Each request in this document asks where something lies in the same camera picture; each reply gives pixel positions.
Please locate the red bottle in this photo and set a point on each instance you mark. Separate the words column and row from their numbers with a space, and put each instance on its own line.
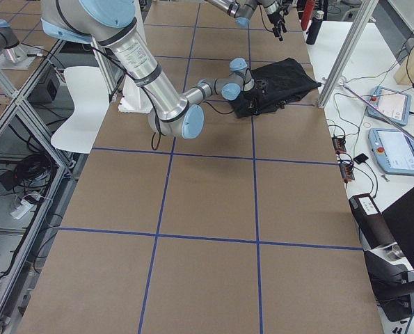
column 307, row 14

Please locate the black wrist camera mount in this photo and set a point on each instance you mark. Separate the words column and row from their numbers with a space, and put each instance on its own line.
column 263, row 87

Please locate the black graphic t-shirt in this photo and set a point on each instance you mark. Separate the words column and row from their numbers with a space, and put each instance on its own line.
column 288, row 82

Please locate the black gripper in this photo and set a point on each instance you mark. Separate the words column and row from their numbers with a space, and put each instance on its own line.
column 273, row 17
column 252, row 93

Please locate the black monitor on stand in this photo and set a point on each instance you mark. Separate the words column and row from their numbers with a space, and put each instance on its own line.
column 392, row 284

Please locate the upper teach pendant tablet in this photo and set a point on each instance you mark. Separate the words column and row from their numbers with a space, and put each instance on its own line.
column 391, row 103

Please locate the black water bottle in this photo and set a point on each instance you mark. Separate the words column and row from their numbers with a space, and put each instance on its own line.
column 314, row 27

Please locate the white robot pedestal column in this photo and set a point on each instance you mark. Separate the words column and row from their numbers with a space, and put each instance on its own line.
column 134, row 100

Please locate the black box with label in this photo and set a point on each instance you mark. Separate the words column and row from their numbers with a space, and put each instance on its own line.
column 370, row 220

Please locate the white plastic chair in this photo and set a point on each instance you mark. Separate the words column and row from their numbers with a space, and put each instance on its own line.
column 90, row 98

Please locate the teach pendant tablet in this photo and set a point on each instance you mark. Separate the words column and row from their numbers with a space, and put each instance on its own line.
column 391, row 103
column 393, row 151

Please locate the aluminium frame post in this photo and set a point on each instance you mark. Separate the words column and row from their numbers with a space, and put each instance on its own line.
column 346, row 50

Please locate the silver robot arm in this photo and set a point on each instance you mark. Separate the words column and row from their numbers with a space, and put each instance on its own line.
column 113, row 24
column 242, row 13

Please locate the lower teach pendant tablet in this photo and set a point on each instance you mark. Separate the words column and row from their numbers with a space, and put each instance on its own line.
column 393, row 151

